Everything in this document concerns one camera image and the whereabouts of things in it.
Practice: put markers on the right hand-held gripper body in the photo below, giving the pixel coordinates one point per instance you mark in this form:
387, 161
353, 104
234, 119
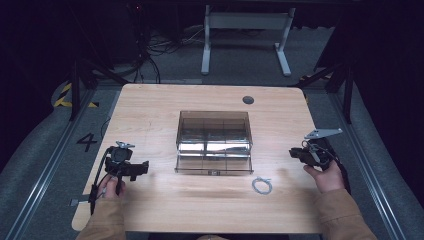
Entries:
318, 154

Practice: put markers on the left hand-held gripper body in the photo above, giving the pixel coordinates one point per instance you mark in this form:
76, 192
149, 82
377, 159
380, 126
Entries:
119, 159

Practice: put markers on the transparent plastic drawer box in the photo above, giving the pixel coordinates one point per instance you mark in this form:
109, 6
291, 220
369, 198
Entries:
213, 143

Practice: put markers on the person's right hand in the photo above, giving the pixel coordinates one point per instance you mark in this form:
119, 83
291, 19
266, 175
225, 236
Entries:
328, 179

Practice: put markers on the person's left hand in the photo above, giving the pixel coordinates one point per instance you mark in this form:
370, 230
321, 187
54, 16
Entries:
110, 189

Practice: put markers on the small grey tag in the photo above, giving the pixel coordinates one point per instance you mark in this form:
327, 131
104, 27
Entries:
78, 201

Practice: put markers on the grey table grommet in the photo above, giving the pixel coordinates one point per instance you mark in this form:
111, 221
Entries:
248, 99

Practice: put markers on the black metal stand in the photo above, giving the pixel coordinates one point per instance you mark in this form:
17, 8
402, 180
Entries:
76, 90
348, 90

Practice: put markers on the yellow black floor tape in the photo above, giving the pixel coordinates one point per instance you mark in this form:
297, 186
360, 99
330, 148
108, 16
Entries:
63, 96

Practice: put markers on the metal floor rail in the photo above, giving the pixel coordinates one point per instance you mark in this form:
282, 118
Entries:
366, 160
53, 166

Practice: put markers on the white metal desk frame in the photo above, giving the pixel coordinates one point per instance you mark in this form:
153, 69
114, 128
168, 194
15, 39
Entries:
246, 20

